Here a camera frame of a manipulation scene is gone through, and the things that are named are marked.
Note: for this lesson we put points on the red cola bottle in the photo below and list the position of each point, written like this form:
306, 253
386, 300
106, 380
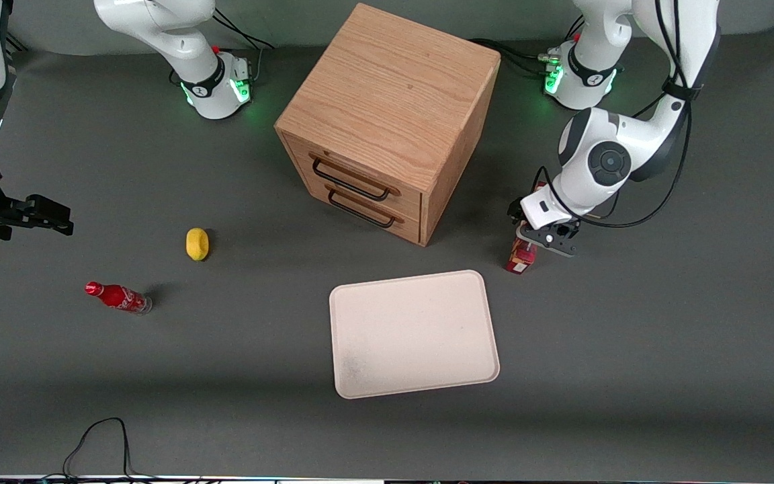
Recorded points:
118, 296

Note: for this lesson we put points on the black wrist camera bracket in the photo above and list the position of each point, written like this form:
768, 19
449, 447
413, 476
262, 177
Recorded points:
551, 240

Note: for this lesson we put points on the yellow lemon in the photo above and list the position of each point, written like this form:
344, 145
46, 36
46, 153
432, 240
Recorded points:
197, 243

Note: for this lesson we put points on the wooden two-drawer cabinet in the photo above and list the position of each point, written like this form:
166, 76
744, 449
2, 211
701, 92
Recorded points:
394, 94

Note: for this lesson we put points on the red cookie box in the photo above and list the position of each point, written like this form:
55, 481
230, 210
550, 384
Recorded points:
521, 261

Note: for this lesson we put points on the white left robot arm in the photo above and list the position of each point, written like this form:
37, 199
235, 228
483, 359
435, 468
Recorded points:
602, 161

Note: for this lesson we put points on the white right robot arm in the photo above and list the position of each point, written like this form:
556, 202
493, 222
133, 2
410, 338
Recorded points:
179, 40

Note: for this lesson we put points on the white rectangular plastic tray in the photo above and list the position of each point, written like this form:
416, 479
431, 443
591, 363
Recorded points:
414, 333

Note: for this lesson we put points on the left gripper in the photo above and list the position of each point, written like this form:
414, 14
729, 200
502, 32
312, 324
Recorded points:
514, 210

